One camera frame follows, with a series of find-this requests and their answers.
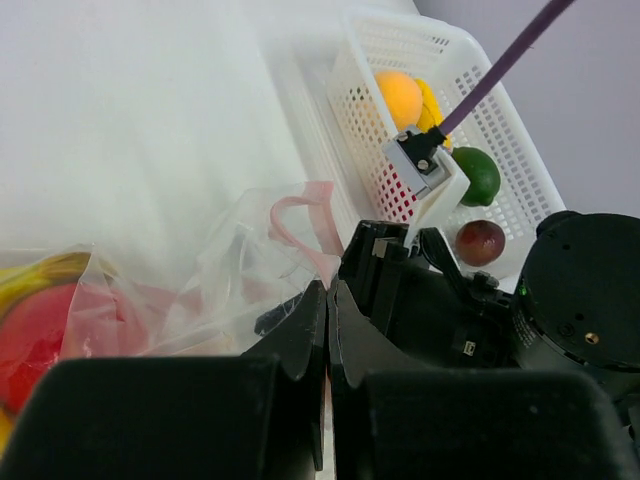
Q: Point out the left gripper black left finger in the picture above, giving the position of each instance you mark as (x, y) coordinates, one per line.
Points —
(259, 415)

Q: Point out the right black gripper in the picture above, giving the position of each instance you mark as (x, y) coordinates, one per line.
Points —
(415, 296)

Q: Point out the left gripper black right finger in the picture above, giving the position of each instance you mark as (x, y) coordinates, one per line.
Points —
(395, 418)

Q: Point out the dark purple fake plum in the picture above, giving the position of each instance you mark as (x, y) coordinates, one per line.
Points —
(480, 242)

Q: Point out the red fake apple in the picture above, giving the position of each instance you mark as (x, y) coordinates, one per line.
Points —
(395, 200)

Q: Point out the clear zip top bag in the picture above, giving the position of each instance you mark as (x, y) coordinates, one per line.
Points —
(268, 247)

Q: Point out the green fake lime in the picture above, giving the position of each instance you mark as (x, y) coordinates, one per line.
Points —
(482, 173)

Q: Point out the orange yellow fake peach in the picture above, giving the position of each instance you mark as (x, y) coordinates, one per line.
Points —
(402, 97)

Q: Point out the yellow fake corn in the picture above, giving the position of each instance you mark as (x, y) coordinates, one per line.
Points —
(431, 114)

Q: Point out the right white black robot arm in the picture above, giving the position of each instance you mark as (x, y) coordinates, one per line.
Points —
(574, 306)

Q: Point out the red fake tomato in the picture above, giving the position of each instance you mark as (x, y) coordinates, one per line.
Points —
(33, 338)

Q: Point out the white plastic basket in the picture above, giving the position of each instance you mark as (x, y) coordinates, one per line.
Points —
(340, 119)

